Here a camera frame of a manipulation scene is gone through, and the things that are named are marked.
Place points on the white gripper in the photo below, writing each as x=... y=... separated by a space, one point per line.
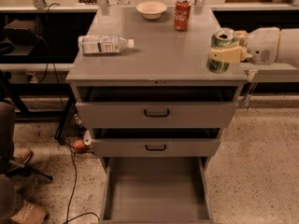
x=263 y=44

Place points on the green soda can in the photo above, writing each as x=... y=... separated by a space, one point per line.
x=222 y=39

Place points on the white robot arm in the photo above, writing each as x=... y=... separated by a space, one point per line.
x=288 y=46

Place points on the red Coca-Cola can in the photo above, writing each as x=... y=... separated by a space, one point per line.
x=182 y=14

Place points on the grey top drawer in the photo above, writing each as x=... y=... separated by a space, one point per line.
x=157 y=107

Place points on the grey drawer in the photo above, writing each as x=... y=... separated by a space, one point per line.
x=161 y=142
x=157 y=107
x=155 y=190

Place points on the grey drawer cabinet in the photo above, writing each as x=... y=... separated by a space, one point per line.
x=161 y=57

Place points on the grey middle drawer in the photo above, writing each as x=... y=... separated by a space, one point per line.
x=161 y=142

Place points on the grey bottom drawer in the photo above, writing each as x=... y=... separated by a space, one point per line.
x=155 y=190

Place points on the white ceramic bowl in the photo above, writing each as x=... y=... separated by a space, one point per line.
x=151 y=10

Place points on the clear plastic water bottle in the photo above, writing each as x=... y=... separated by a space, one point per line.
x=104 y=44

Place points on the orange ball on floor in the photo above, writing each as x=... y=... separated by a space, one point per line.
x=79 y=146

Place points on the tan shoe further back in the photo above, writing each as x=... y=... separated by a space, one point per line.
x=22 y=155

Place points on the tan shoe near front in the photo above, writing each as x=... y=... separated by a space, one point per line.
x=30 y=213

